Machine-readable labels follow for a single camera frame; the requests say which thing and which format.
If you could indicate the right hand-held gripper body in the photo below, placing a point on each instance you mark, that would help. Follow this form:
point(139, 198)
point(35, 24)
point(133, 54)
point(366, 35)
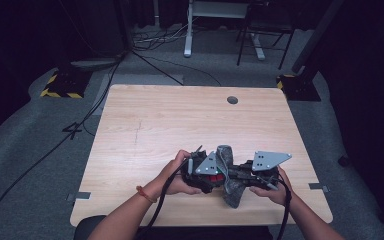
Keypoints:
point(266, 160)

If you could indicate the colourful puzzle cube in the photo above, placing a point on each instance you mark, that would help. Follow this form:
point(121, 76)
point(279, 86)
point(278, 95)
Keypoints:
point(216, 179)

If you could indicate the grey floor tape strip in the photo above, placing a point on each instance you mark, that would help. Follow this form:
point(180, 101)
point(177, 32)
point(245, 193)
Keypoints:
point(80, 196)
point(318, 187)

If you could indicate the grey fluffy cloth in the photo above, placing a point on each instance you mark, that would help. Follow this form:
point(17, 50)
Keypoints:
point(233, 191)

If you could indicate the black chair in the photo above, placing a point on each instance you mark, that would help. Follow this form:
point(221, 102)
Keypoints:
point(286, 50)

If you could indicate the person's left hand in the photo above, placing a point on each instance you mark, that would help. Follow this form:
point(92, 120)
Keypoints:
point(171, 180)

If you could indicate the yellow-black striped stand base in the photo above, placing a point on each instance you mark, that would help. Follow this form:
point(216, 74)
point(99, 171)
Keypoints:
point(300, 90)
point(65, 85)

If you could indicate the slanted dark metal pole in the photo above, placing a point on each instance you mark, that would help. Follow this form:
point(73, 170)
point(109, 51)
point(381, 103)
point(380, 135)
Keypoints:
point(316, 36)

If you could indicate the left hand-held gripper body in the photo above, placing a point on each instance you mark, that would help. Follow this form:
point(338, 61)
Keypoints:
point(198, 173)

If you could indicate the small black floor object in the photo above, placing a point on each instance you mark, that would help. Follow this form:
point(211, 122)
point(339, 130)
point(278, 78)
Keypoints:
point(344, 161)

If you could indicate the grey round table grommet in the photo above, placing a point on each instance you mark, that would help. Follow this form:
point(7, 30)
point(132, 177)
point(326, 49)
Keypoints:
point(232, 100)

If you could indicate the person's dark clothing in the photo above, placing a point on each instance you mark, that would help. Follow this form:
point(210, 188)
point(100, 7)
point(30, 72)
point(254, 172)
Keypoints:
point(196, 233)

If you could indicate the white desk frame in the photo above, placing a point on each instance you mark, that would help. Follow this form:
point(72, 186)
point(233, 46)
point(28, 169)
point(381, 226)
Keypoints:
point(188, 36)

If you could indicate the flat grey stand base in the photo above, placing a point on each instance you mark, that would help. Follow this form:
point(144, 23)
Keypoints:
point(93, 63)

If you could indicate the person's right hand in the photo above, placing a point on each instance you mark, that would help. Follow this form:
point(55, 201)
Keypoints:
point(278, 195)

